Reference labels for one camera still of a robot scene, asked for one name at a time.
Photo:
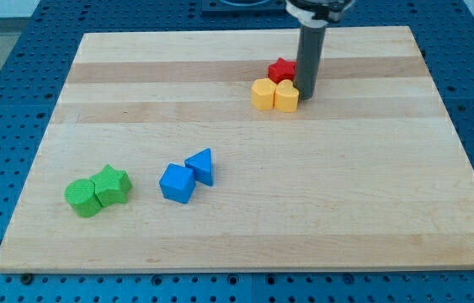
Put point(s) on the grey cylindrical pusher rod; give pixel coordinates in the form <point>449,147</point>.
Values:
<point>308,59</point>

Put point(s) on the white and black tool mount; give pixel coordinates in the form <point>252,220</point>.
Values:
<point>318,11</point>

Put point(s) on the yellow hexagon block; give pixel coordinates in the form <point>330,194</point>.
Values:
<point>262,94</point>

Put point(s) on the yellow heart block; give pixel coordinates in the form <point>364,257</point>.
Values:
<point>286,96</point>

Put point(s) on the red star block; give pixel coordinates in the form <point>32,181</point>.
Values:
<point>282,70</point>

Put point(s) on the blue triangle block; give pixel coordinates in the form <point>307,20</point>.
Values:
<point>202,167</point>

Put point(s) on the blue cube block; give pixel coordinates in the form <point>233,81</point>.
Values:
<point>177,183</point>

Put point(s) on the wooden board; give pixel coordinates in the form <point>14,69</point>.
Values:
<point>368,175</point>

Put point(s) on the green star block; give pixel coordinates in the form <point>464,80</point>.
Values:
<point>111,186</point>

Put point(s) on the green cylinder block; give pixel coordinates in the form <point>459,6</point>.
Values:
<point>80,195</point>

